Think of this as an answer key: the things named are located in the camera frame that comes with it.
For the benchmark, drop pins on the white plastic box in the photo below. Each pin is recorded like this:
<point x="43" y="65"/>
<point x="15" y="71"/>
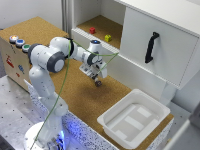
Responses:
<point x="133" y="120"/>

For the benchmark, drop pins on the red button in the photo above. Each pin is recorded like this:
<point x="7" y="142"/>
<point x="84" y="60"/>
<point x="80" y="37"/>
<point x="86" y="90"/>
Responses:
<point x="13" y="38"/>

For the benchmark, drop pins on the wooden drawer box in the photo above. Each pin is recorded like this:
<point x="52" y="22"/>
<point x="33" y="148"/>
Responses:
<point x="36" y="28"/>

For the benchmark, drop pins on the white sliding door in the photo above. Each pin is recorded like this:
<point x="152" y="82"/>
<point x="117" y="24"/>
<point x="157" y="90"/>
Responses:
<point x="173" y="56"/>

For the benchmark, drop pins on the blue button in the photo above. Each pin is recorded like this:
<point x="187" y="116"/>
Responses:
<point x="20" y="42"/>

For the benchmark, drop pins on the purple block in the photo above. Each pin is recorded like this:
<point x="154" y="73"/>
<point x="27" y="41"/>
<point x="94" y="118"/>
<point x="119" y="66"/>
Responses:
<point x="98" y="83"/>

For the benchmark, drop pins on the yellow block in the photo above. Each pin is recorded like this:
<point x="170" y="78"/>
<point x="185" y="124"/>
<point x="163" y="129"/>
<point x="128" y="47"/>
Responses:
<point x="107" y="38"/>

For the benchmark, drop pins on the white cabinet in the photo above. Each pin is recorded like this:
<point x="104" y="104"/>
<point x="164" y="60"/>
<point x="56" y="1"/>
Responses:
<point x="133" y="71"/>

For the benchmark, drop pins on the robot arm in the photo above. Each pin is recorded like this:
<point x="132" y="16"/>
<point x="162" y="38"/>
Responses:
<point x="41" y="80"/>

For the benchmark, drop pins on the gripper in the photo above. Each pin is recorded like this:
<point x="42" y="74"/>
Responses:
<point x="94" y="71"/>

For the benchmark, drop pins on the green button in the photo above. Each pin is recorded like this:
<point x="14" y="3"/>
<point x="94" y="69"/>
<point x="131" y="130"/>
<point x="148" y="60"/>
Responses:
<point x="26" y="47"/>

